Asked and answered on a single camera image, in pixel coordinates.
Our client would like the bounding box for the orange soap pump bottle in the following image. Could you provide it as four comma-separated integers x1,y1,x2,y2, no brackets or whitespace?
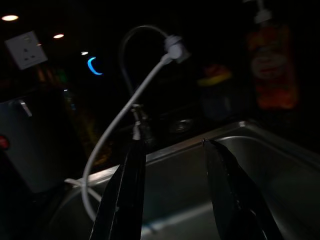
243,0,301,111

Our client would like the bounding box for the dark grey sponge holder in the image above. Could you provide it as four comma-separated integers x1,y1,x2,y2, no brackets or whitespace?
199,83,241,121

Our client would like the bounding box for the white wall socket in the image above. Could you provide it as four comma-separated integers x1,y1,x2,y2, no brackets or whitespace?
4,30,48,70

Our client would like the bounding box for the yellow oil bottle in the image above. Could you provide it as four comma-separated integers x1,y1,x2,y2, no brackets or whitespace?
62,88,101,163

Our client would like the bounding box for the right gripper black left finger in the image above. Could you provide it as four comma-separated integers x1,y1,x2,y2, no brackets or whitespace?
89,138,147,240

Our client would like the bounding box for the stainless steel sink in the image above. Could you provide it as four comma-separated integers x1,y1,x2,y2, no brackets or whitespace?
47,119,320,240

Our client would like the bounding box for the chrome faucet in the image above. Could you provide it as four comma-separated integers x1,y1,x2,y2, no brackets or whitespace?
119,24,176,147

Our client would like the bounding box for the grey tumbler with red logo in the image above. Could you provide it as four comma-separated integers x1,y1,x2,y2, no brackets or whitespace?
0,98,76,195

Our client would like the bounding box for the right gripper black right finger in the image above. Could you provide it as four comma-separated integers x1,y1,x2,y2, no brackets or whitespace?
201,138,285,240

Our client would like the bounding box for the blue glowing arc light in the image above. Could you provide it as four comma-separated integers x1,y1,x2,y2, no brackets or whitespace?
87,56,103,76

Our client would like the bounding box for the yellow sponge with red top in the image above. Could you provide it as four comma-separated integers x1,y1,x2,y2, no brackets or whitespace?
197,63,233,87

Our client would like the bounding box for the white flexible hose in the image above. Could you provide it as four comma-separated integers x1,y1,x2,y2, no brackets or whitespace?
64,36,190,222

